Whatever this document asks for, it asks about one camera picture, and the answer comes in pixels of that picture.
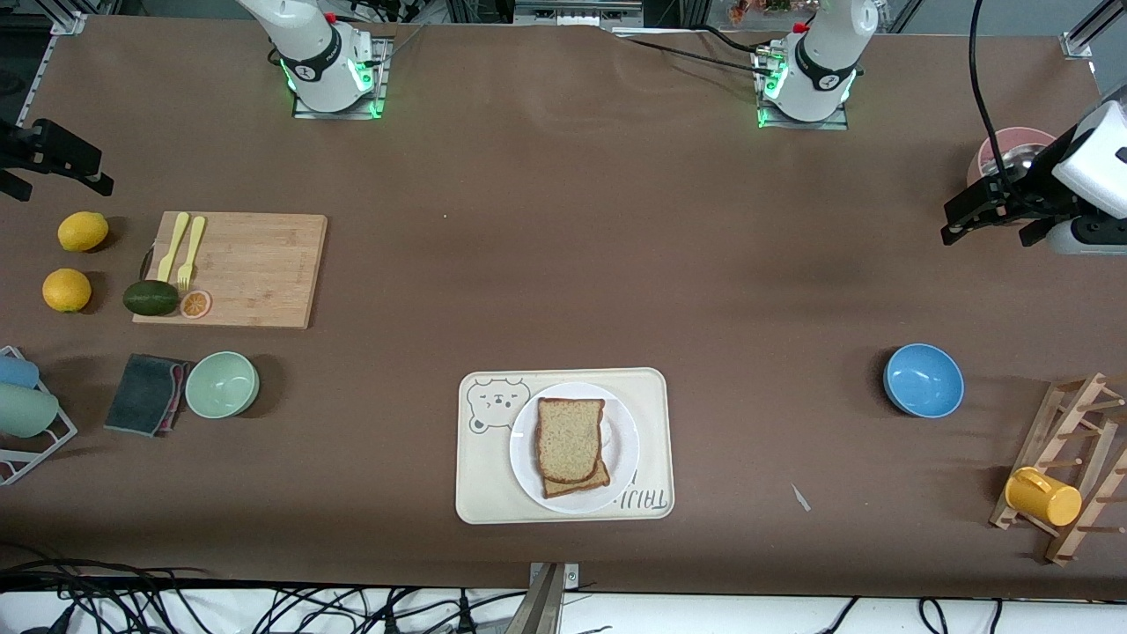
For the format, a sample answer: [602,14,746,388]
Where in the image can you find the brown bread slice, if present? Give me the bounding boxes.
[541,460,611,500]
[536,397,607,484]

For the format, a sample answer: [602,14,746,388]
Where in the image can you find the white round plate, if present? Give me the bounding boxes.
[509,381,641,515]

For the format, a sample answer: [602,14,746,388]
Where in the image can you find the pink bowl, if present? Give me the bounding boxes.
[969,128,1057,228]

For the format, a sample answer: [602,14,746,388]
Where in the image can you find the metal spoon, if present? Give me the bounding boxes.
[993,145,1053,177]

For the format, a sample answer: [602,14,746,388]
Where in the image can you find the yellow lemon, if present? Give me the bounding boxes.
[42,269,92,313]
[57,211,110,253]

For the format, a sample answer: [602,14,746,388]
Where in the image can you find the yellow plastic knife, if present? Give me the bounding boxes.
[157,212,190,283]

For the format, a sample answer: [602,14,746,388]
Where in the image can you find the yellow plastic fork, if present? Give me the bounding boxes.
[177,217,206,292]

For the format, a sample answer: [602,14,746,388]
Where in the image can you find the dark green avocado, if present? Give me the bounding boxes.
[122,280,180,317]

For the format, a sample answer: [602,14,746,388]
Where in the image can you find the blue bowl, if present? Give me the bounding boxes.
[883,343,965,418]

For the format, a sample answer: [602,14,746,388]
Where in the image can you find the blue plastic cup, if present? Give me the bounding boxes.
[0,355,41,390]

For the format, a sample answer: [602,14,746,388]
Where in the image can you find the bamboo cutting board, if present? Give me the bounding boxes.
[132,211,328,330]

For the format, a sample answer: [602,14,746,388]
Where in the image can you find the mint green plastic cup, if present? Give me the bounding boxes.
[0,384,61,439]

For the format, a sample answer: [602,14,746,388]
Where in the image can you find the wooden mug rack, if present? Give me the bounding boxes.
[990,372,1127,566]

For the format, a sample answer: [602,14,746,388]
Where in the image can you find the folded grey cloth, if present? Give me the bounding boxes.
[104,354,182,438]

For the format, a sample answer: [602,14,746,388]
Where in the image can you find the pink cloth under grey cloth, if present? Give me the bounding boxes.
[167,361,191,432]

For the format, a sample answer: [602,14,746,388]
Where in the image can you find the mint green bowl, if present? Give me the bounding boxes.
[184,351,261,420]

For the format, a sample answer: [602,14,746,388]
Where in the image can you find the yellow mug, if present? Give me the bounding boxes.
[1005,467,1083,527]

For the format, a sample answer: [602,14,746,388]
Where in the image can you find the grey metal box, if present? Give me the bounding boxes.
[515,0,644,27]

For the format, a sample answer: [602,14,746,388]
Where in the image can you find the cream tray with bear print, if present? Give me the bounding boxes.
[455,367,675,526]

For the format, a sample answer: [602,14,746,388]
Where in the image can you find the aluminium frame rail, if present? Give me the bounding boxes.
[0,33,55,124]

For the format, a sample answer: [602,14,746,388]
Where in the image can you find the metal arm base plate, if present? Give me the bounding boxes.
[754,48,851,131]
[293,35,390,120]

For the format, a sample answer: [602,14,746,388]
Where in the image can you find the white wire cup rack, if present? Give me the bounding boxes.
[0,346,78,487]

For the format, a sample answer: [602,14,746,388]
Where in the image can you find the black cable on table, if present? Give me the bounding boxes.
[612,25,780,78]

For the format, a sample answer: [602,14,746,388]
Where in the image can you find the tangled black floor cables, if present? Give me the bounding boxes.
[0,546,529,634]

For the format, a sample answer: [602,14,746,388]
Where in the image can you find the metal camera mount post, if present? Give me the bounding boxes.
[527,562,580,634]

